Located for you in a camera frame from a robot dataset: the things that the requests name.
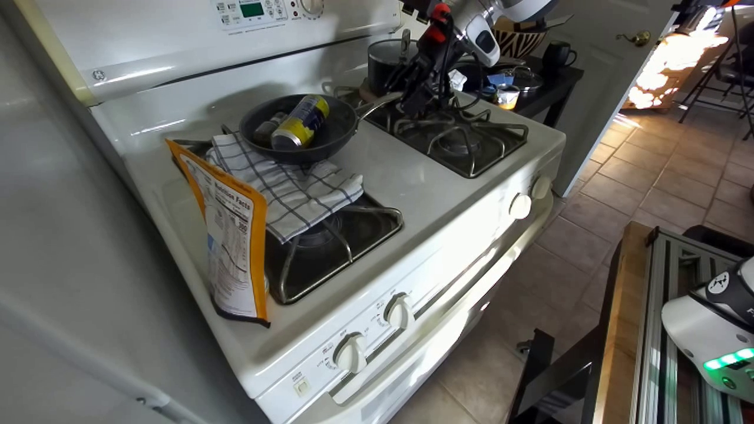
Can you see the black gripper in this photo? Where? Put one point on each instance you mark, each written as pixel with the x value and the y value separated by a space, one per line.
pixel 442 38

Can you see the yellow and blue can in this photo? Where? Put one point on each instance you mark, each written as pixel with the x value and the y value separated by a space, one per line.
pixel 302 120

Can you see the white gas stove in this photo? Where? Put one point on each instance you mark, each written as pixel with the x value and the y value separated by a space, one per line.
pixel 426 179

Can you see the white stove knob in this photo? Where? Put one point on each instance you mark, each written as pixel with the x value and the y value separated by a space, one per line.
pixel 398 310
pixel 348 352
pixel 519 205
pixel 544 187

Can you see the black pot with lid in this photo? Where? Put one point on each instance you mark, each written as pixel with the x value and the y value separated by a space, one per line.
pixel 389 66

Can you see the black burner grate with tray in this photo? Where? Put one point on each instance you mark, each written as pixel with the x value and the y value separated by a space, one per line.
pixel 472 144
pixel 337 244

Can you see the blue and white cup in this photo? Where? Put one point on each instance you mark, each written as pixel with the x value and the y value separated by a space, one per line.
pixel 507 95

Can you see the patterned woven basket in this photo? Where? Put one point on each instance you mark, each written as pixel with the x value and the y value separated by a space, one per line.
pixel 521 38

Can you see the black side table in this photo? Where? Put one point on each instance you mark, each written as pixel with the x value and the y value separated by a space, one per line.
pixel 562 95

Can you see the black mug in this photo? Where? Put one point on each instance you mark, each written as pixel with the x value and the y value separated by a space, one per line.
pixel 560 57

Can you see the white oven dial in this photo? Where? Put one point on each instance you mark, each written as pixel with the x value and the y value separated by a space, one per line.
pixel 312 5

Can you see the white checkered dish towel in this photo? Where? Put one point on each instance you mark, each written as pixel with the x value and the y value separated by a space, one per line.
pixel 297 197

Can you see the white door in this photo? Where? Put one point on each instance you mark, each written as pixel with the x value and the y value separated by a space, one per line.
pixel 605 95

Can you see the brass door knob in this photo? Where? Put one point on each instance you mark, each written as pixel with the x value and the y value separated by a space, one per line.
pixel 637 38

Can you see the orange food packet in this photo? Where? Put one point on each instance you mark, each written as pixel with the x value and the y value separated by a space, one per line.
pixel 237 237

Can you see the wooden cart with aluminium rails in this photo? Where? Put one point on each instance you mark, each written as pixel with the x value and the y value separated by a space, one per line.
pixel 621 330

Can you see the black tripod stand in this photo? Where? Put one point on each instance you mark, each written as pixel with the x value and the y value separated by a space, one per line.
pixel 745 78

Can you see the white refrigerator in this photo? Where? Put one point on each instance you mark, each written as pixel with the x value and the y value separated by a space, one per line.
pixel 79 274

